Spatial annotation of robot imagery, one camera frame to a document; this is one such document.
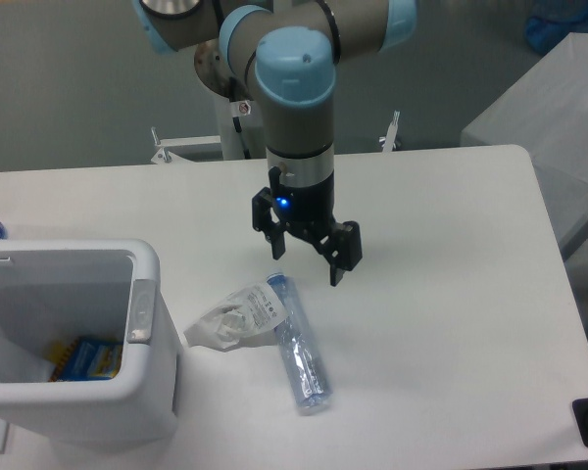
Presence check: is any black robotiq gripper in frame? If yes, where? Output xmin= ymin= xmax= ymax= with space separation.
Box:
xmin=251 ymin=166 xmax=363 ymax=287

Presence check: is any white plastic wrapper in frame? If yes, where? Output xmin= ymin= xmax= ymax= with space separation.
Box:
xmin=183 ymin=281 xmax=289 ymax=352

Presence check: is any clear crushed plastic bottle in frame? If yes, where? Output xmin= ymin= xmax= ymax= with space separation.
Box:
xmin=267 ymin=273 xmax=332 ymax=415

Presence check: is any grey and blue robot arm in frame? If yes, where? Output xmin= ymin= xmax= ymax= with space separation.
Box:
xmin=133 ymin=1 xmax=417 ymax=284

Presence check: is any white plastic trash can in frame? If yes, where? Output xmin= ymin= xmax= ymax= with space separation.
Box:
xmin=0 ymin=239 xmax=181 ymax=443

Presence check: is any blue and yellow packet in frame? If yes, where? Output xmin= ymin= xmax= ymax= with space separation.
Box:
xmin=48 ymin=336 xmax=123 ymax=382

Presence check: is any white covered box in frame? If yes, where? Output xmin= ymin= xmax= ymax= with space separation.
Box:
xmin=460 ymin=33 xmax=588 ymax=259

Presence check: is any blue bag in background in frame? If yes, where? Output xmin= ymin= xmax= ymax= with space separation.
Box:
xmin=523 ymin=1 xmax=588 ymax=56

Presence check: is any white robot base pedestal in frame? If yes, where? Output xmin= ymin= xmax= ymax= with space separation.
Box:
xmin=149 ymin=41 xmax=403 ymax=165

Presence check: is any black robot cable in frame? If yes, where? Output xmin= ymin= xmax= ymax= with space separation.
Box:
xmin=227 ymin=75 xmax=253 ymax=161

